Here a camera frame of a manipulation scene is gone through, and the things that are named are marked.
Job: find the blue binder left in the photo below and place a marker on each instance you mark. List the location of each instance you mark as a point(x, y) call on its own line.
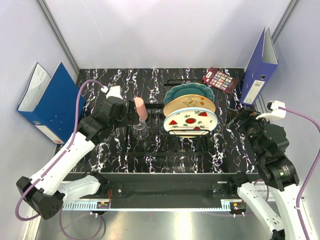
point(49, 103)

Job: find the clear glass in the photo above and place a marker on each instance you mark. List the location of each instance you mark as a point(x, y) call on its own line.
point(140, 131)

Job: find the beige bird plate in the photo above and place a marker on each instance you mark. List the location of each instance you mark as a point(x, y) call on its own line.
point(189, 101)

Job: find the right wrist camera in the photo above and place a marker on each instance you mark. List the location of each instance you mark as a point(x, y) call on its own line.
point(276, 111)

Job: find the dark red card booklet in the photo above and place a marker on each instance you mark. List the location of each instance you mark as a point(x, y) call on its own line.
point(220, 79)

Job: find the white cable duct rail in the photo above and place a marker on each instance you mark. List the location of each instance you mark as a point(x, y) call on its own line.
point(153, 204)

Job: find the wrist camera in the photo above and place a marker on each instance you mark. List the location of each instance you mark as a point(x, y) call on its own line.
point(276, 111)
point(114, 91)

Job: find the purple binder right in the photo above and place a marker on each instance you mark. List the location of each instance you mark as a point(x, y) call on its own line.
point(260, 69)

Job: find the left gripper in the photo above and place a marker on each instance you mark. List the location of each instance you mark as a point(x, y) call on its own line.
point(130, 117)

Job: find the black wire dish rack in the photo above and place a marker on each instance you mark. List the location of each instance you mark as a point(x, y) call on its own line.
point(161, 143)

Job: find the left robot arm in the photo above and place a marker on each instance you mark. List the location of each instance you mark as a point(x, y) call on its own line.
point(45, 192)

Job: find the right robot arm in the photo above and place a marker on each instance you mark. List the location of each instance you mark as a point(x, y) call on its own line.
point(269, 143)

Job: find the pink plastic cup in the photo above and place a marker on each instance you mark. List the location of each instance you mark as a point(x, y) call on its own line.
point(140, 108)

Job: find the teal scalloped plate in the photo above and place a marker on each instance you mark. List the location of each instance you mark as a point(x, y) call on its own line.
point(192, 88)

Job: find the white watermelon plate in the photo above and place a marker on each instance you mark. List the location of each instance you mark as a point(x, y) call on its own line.
point(190, 118)

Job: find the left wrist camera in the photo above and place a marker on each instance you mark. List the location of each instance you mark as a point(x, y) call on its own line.
point(114, 91)

